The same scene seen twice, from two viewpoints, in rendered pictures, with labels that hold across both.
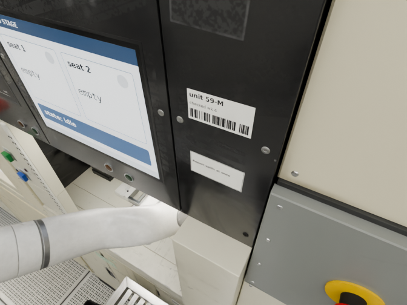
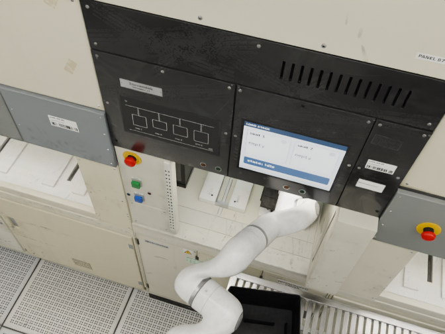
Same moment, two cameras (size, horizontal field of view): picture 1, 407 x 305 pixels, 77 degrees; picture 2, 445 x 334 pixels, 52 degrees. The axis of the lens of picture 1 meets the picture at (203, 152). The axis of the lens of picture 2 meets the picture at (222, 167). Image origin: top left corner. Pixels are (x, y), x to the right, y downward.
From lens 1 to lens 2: 108 cm
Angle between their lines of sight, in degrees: 14
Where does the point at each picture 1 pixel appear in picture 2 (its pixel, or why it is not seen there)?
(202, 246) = (354, 221)
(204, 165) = (364, 183)
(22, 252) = (261, 242)
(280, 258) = (395, 219)
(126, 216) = (291, 214)
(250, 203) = (385, 197)
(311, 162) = (414, 179)
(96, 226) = (277, 223)
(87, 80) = (306, 152)
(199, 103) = (372, 164)
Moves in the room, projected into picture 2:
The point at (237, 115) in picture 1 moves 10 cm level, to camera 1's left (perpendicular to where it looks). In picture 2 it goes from (389, 167) to (353, 173)
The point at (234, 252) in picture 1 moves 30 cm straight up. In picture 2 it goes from (370, 221) to (407, 162)
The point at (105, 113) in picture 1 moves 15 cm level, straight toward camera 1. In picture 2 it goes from (308, 164) to (347, 199)
